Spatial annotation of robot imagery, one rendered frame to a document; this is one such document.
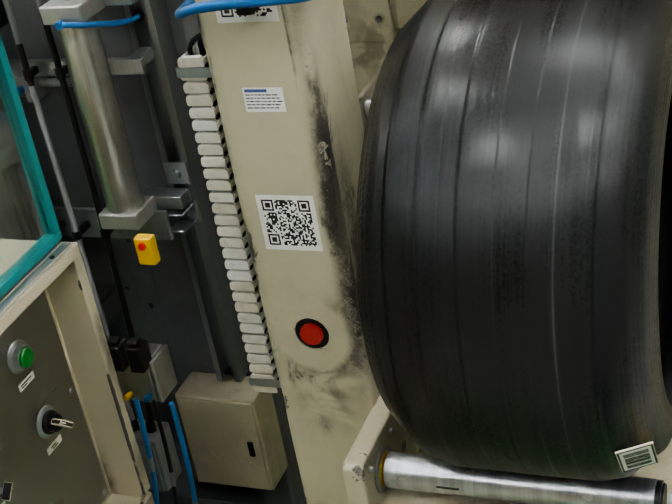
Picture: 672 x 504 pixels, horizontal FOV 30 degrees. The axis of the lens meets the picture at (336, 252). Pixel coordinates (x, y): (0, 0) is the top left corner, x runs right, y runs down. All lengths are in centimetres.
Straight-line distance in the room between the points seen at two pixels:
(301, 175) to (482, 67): 29
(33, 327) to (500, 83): 61
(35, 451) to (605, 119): 75
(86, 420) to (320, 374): 30
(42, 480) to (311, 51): 59
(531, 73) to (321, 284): 42
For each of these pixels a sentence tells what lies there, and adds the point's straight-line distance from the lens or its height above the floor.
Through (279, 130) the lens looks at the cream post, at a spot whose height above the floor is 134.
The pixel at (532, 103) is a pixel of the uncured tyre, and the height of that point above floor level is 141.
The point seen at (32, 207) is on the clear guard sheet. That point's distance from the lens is 144.
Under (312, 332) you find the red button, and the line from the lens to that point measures 157.
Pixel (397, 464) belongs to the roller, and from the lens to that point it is 157.
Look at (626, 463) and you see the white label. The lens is 137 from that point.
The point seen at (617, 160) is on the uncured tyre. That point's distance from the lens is 122.
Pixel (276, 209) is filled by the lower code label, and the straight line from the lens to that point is 149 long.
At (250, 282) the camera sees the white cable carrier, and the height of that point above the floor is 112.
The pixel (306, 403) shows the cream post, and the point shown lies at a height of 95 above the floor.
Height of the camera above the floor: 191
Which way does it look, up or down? 29 degrees down
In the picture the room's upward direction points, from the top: 10 degrees counter-clockwise
